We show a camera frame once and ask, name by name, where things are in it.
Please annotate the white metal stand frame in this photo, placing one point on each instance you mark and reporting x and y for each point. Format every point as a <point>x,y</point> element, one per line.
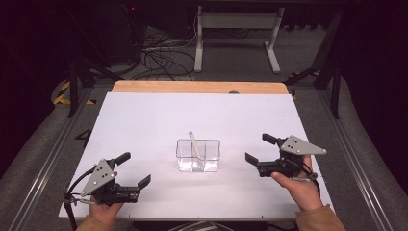
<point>237,20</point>

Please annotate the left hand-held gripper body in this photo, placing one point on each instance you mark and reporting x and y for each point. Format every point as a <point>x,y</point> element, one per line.
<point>99,176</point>

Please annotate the wooden table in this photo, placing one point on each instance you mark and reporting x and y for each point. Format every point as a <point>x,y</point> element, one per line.
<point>198,86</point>

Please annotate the yellow black hazard tape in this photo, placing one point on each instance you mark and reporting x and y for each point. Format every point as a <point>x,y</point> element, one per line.
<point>62,96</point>

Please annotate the black cabinet with red light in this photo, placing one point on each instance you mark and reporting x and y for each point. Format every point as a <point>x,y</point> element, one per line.
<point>115,29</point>

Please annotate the aluminium floor rail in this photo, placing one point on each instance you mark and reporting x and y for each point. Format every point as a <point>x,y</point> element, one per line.
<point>349,154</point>
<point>48,160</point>

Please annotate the black metal stand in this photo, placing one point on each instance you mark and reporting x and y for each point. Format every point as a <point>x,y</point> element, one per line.
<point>333,73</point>
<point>75,83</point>

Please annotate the white pen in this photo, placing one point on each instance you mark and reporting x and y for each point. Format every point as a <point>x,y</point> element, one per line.
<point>194,144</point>

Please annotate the white board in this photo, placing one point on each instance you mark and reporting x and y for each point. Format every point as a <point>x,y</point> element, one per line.
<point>198,192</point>

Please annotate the person's right hand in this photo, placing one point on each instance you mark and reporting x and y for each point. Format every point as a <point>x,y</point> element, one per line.
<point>303,192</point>

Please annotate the person's left hand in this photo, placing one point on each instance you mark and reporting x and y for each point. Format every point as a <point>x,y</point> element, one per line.
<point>104,211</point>

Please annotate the clear plastic organizer box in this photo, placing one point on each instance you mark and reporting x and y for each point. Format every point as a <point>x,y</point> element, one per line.
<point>198,155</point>

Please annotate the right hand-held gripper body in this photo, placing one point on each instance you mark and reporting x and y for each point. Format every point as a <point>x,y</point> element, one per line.
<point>298,147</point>

